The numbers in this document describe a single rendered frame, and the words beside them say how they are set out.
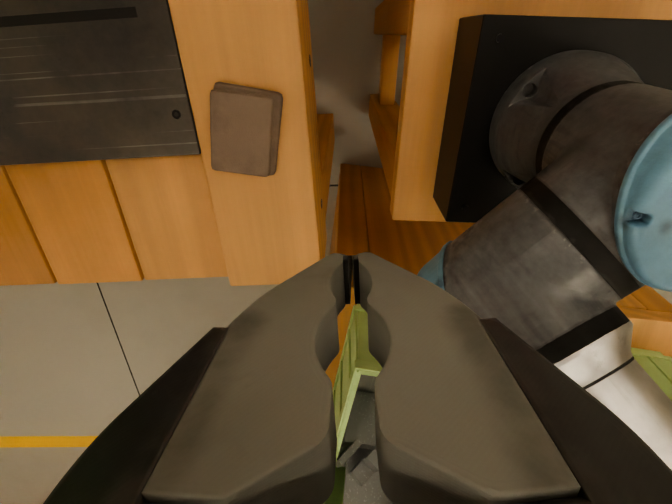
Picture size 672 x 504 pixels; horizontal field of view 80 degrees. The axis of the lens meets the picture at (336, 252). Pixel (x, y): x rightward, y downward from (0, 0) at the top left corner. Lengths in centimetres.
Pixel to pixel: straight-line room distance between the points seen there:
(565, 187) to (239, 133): 34
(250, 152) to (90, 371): 194
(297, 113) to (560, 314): 35
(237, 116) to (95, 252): 33
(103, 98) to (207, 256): 24
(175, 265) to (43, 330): 165
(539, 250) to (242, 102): 34
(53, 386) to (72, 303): 56
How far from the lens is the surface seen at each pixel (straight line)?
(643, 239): 31
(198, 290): 180
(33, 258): 76
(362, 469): 83
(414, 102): 57
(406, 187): 59
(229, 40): 52
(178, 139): 56
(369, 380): 80
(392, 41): 117
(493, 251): 33
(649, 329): 97
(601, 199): 33
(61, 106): 61
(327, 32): 140
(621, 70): 47
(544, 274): 33
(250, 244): 58
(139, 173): 61
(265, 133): 49
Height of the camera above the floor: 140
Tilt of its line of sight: 62 degrees down
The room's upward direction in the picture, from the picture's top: 177 degrees counter-clockwise
